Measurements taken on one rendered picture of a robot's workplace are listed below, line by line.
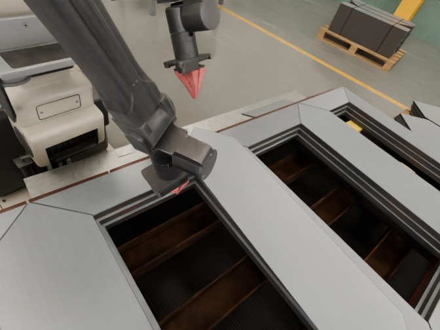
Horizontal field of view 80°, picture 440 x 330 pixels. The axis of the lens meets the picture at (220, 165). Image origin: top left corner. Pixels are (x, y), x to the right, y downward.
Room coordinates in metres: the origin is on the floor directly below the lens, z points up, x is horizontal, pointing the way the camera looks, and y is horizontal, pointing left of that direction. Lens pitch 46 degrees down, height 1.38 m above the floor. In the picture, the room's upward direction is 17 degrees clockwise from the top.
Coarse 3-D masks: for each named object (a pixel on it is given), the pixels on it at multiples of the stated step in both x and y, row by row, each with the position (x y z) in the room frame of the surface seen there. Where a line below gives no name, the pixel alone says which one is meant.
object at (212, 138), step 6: (204, 132) 0.60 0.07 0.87; (210, 132) 0.60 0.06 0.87; (216, 132) 0.61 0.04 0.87; (198, 138) 0.56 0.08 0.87; (204, 138) 0.57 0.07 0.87; (210, 138) 0.58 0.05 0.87; (216, 138) 0.59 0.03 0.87; (222, 138) 0.59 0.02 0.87; (228, 138) 0.60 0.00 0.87; (210, 144) 0.55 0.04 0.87; (216, 144) 0.56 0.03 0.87
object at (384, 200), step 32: (384, 128) 0.95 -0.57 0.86; (416, 160) 0.84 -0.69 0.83; (288, 192) 0.47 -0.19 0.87; (384, 192) 0.59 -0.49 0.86; (224, 224) 0.35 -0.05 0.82; (320, 224) 0.40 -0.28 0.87; (416, 224) 0.51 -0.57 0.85; (256, 256) 0.29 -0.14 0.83; (352, 256) 0.34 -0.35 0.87; (384, 288) 0.28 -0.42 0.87; (416, 320) 0.24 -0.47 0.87
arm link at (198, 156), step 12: (132, 132) 0.27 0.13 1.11; (168, 132) 0.32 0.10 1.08; (180, 132) 0.32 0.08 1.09; (132, 144) 0.28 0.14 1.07; (144, 144) 0.27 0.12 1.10; (156, 144) 0.30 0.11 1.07; (168, 144) 0.30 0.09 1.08; (180, 144) 0.30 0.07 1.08; (192, 144) 0.31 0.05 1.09; (204, 144) 0.31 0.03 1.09; (180, 156) 0.29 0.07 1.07; (192, 156) 0.29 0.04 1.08; (204, 156) 0.29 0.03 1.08; (216, 156) 0.33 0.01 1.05; (180, 168) 0.29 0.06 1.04; (192, 168) 0.29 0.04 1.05; (204, 168) 0.29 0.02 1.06
